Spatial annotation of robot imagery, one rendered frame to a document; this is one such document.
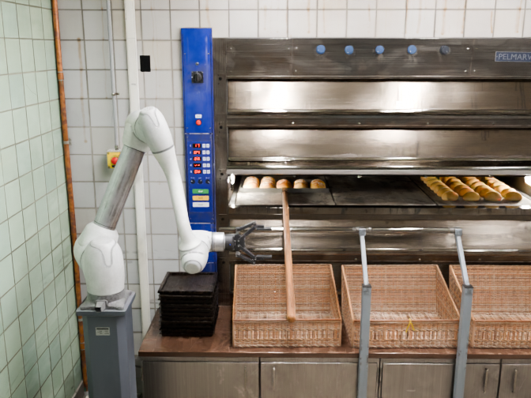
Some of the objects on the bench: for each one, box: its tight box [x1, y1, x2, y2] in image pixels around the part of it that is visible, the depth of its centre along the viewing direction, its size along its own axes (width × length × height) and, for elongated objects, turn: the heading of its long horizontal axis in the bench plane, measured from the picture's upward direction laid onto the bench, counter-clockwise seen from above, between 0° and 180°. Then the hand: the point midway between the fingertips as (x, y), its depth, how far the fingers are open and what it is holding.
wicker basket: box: [449, 265, 531, 349], centre depth 322 cm, size 49×56×28 cm
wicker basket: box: [232, 264, 342, 347], centre depth 324 cm, size 49×56×28 cm
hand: (269, 242), depth 275 cm, fingers open, 13 cm apart
